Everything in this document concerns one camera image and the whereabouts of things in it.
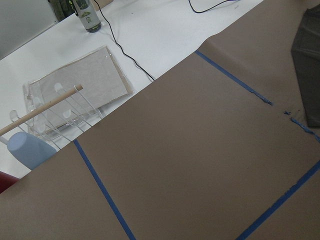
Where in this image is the blue cup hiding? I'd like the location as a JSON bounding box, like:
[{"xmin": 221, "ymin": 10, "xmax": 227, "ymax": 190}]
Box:
[{"xmin": 7, "ymin": 131, "xmax": 57, "ymax": 170}]

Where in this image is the clear acrylic rack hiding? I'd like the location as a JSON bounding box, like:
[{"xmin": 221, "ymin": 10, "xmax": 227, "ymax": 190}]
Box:
[{"xmin": 23, "ymin": 46, "xmax": 133, "ymax": 149}]

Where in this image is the brown paper table cover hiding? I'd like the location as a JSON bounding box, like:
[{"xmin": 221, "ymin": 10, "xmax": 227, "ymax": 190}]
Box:
[{"xmin": 0, "ymin": 0, "xmax": 320, "ymax": 240}]

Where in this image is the green glass bottle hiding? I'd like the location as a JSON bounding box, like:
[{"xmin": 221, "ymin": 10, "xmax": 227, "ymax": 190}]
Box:
[{"xmin": 72, "ymin": 0, "xmax": 102, "ymax": 33}]

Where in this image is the red cylinder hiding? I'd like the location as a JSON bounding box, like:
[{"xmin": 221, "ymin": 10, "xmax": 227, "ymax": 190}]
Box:
[{"xmin": 0, "ymin": 171, "xmax": 20, "ymax": 193}]

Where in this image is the brown t-shirt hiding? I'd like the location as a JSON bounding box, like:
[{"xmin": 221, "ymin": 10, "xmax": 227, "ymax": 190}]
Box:
[{"xmin": 291, "ymin": 5, "xmax": 320, "ymax": 128}]

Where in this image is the wooden dowel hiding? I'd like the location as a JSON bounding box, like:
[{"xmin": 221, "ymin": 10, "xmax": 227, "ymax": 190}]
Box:
[{"xmin": 0, "ymin": 84, "xmax": 83, "ymax": 136}]

